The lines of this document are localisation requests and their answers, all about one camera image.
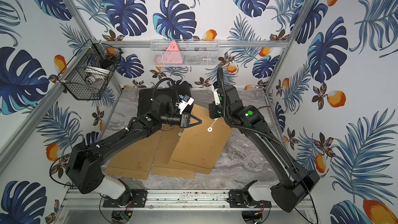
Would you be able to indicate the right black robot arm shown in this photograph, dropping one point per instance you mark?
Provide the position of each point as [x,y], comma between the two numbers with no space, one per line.
[295,182]

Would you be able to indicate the black wire basket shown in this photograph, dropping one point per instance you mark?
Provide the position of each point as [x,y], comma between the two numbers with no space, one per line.
[94,65]

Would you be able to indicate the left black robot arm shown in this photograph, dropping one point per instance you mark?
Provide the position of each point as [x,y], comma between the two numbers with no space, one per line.
[85,161]

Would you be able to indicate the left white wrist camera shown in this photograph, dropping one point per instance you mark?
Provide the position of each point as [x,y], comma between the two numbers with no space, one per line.
[183,102]

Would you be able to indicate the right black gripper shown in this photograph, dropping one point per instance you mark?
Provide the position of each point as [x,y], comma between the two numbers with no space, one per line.
[212,107]

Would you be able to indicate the brown kraft file bag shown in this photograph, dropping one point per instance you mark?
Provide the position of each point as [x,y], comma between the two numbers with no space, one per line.
[162,165]
[136,160]
[200,146]

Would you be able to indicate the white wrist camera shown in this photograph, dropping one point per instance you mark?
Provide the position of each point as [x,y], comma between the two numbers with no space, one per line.
[183,102]
[217,99]

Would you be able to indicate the black plastic tool case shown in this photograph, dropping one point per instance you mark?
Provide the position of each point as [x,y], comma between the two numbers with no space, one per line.
[144,102]

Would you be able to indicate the pink triangular power strip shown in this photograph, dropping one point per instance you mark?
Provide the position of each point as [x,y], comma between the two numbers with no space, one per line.
[172,54]

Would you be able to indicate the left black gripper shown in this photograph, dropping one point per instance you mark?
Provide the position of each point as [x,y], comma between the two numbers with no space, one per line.
[185,121]

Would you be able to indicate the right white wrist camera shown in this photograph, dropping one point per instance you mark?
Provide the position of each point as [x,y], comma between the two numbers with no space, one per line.
[217,99]

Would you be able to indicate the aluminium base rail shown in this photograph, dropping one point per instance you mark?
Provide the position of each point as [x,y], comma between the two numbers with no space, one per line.
[168,200]

